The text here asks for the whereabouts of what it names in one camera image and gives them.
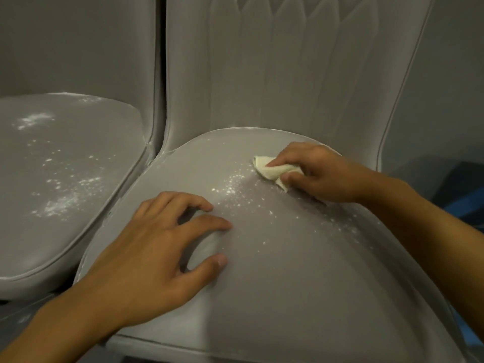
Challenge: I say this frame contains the person's right hand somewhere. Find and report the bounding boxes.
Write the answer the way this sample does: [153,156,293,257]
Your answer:
[266,142,373,204]

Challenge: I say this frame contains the person's left hand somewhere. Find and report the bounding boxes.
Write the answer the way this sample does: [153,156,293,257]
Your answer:
[74,191,233,329]

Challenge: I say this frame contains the white cloth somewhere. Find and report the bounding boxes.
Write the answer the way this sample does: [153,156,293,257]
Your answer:
[253,156,305,193]

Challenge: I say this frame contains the person's right forearm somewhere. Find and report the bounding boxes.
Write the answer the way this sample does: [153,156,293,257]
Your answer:
[355,171,484,342]

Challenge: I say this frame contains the person's left forearm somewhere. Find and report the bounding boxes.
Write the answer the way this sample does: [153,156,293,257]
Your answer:
[0,286,116,363]

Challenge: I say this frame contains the grey upholstered chair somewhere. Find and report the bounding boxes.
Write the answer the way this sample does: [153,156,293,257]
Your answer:
[0,0,165,301]
[74,0,471,363]

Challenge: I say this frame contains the white powder spill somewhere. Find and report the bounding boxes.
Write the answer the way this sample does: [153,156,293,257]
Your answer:
[210,162,364,248]
[13,95,110,220]

